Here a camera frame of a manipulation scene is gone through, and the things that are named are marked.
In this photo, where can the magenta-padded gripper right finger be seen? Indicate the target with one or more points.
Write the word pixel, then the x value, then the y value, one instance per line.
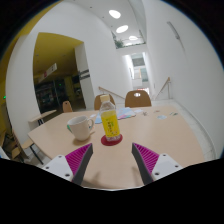
pixel 165 166

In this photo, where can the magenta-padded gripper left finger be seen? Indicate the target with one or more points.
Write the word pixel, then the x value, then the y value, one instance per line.
pixel 60 166

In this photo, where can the yellow drink bottle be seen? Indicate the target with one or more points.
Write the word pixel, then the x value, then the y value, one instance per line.
pixel 110 123

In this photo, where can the green card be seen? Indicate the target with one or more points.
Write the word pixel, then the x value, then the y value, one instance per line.
pixel 68 127

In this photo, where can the brown wooden chair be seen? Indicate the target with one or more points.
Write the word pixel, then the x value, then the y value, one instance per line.
pixel 67 107
pixel 23 145

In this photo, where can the white ceramic mug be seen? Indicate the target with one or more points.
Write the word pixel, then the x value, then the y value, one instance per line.
pixel 80 128

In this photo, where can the round white sticker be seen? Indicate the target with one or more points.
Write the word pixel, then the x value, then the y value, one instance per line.
pixel 161 117

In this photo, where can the flat round red coaster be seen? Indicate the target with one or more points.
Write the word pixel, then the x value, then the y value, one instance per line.
pixel 106 142

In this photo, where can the small colourful sticker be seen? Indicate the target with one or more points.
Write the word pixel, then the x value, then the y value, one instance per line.
pixel 156 111
pixel 173 114
pixel 145 113

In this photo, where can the small beige side table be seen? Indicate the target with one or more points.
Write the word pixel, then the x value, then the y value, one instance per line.
pixel 41 116

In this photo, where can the small white card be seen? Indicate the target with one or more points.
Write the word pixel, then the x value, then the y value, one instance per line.
pixel 138 110
pixel 93 115

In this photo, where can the blue cloud-print mouse pad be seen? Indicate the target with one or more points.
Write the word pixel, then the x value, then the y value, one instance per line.
pixel 125 113

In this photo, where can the brown chair with oval cutout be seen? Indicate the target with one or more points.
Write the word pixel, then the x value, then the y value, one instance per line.
pixel 96 101
pixel 137 100

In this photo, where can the dark shop shelf unit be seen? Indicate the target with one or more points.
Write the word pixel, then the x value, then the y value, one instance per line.
pixel 50 95

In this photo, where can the wooden stair handrail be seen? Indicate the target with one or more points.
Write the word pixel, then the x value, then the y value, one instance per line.
pixel 111 92
pixel 163 87

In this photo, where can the white hanging sign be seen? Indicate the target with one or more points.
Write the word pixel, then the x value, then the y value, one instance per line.
pixel 48 72

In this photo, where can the green potted plant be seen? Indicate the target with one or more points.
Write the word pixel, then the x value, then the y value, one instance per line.
pixel 118 43

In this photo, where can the group of oval ceiling lights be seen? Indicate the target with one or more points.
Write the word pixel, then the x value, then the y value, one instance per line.
pixel 114 14

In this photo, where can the grey wall-mounted bar fixture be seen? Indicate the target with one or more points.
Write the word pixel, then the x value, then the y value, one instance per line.
pixel 175 31

